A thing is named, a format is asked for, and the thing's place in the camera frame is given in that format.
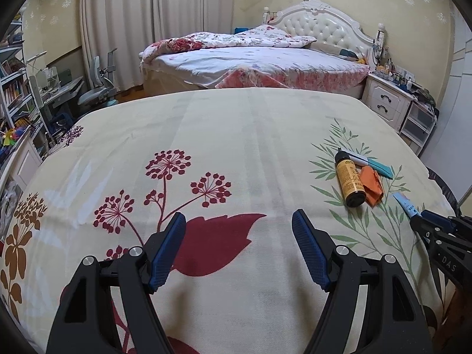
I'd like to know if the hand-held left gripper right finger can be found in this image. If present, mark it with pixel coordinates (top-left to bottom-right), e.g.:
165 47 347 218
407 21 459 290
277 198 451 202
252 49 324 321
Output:
291 209 433 354

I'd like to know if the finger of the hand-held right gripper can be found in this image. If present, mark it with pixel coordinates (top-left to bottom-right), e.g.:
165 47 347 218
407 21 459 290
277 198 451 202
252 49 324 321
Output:
409 218 472 251
421 209 472 231

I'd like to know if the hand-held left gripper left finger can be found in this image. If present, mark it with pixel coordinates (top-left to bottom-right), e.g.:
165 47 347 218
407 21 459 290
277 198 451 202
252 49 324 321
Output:
46 212 187 354

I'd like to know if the black bag lined trash bin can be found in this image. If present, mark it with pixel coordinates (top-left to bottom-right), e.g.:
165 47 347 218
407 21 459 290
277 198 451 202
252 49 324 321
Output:
426 167 464 215

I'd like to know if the blue foil wrapper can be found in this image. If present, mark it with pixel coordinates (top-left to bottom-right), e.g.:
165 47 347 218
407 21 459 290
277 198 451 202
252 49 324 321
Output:
392 192 422 219

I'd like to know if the orange folded paper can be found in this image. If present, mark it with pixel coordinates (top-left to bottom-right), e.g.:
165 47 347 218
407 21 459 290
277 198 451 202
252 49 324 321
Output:
358 166 385 207

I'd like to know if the teal wrapper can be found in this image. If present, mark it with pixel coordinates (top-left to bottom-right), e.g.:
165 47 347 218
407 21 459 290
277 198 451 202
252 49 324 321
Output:
367 157 395 180

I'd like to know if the gold bottle with black cap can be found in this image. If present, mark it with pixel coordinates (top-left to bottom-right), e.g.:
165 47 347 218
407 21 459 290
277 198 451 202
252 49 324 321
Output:
334 147 366 208

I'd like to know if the clear plastic drawer unit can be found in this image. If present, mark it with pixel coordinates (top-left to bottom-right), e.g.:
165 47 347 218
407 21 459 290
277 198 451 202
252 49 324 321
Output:
399 99 438 156

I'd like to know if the white wrapper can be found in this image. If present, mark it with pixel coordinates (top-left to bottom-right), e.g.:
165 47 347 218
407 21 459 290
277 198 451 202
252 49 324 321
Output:
346 150 377 167

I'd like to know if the floral tablecloth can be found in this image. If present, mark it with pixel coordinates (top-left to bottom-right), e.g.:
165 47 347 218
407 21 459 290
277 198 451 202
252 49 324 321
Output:
0 88 460 354

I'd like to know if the grey wardrobe door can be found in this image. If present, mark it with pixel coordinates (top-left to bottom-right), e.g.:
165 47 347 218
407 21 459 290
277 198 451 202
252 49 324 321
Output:
419 4 472 196

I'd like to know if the dark bag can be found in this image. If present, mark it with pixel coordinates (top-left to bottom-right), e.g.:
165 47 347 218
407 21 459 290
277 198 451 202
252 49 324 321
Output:
410 82 440 108

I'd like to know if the white carved nightstand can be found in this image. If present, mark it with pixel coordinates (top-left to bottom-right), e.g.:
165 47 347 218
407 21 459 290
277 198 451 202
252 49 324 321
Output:
360 73 416 123

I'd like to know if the cluster of small bottles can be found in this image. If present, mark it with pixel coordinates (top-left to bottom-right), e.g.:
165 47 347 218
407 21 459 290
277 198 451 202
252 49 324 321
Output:
372 24 417 82

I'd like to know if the white low cabinet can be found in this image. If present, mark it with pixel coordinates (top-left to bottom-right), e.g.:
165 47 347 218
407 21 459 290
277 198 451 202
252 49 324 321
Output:
0 131 44 194

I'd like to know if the grey desk chair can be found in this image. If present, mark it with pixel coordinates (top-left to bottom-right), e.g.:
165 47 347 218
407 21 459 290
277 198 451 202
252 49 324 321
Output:
77 48 121 106

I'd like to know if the teal and orange cloth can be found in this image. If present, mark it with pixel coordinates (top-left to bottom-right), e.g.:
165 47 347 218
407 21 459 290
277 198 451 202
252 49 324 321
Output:
338 49 370 64

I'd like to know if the grey study desk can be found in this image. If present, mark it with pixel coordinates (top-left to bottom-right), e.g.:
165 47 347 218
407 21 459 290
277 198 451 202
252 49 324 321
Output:
29 75 86 113

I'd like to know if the colourful toy pile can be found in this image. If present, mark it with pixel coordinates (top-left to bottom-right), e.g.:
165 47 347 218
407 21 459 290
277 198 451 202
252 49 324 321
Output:
0 124 33 150

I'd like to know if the beige pillow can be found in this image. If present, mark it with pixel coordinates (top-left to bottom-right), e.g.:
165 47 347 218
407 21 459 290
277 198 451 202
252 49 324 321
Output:
309 40 355 58

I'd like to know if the pink floral quilt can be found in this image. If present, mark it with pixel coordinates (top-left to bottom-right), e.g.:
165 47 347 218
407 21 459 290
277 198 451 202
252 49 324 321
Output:
141 24 318 64

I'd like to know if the white bed with tufted headboard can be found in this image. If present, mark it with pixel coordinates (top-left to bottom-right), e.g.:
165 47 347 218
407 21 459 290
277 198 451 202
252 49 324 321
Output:
139 1 376 99

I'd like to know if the white pleated curtain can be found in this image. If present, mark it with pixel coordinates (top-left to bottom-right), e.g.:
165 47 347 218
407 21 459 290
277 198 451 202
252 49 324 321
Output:
78 0 237 94

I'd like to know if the white bookshelf with books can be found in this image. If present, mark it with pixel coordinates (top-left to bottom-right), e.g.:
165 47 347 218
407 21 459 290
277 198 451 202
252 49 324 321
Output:
0 17 47 150

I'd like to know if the white desk lamp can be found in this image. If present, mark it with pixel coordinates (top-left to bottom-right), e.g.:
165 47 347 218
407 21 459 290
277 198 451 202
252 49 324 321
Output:
27 50 49 79

